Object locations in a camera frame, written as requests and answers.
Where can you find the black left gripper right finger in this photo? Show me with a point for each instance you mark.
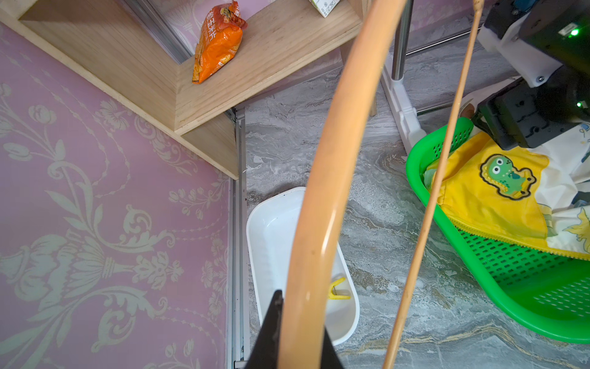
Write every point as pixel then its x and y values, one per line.
pixel 329 358

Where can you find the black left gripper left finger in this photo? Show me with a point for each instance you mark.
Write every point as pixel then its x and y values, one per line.
pixel 266 349

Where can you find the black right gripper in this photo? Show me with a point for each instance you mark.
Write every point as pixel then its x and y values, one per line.
pixel 519 115

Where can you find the wooden clothes hanger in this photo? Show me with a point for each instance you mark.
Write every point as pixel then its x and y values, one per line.
pixel 325 199

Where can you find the yellow clothespin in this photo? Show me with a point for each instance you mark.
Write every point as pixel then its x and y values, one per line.
pixel 336 293

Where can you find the yellow white dinosaur jacket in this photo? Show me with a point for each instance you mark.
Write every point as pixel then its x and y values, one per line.
pixel 535 198

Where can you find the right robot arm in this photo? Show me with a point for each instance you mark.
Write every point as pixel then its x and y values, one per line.
pixel 547 43

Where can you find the white plastic bin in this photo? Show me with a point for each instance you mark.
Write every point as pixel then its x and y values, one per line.
pixel 270 229

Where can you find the green plastic basket tray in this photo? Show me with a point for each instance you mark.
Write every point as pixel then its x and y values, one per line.
pixel 547 293

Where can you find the green white drink carton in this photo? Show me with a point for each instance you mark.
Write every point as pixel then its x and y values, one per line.
pixel 324 7

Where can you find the orange snack bag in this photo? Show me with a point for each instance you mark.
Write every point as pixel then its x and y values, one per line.
pixel 221 37

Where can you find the wooden two-tier shelf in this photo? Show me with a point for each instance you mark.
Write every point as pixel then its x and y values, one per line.
pixel 102 42

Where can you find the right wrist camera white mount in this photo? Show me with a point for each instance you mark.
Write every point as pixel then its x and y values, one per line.
pixel 500 33

